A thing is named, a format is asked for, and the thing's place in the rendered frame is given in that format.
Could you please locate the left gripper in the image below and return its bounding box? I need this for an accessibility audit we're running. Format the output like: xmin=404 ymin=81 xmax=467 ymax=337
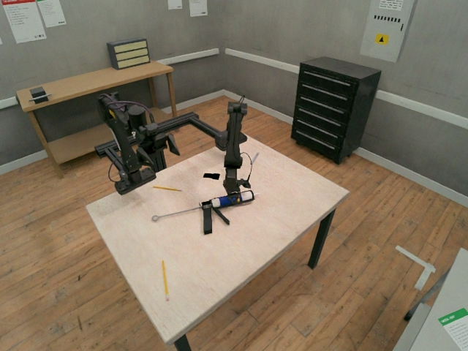
xmin=222 ymin=178 xmax=250 ymax=204

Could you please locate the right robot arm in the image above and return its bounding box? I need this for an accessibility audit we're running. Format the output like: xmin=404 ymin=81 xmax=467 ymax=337
xmin=96 ymin=92 xmax=159 ymax=192

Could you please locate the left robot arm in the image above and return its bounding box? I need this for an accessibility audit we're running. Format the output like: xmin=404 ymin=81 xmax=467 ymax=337
xmin=216 ymin=102 xmax=247 ymax=189

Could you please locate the white and blue sealant cartridge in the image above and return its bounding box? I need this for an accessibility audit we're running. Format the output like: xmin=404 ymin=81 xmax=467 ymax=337
xmin=211 ymin=191 xmax=261 ymax=208

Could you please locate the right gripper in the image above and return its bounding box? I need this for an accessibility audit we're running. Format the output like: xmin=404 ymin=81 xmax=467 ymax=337
xmin=136 ymin=133 xmax=180 ymax=168

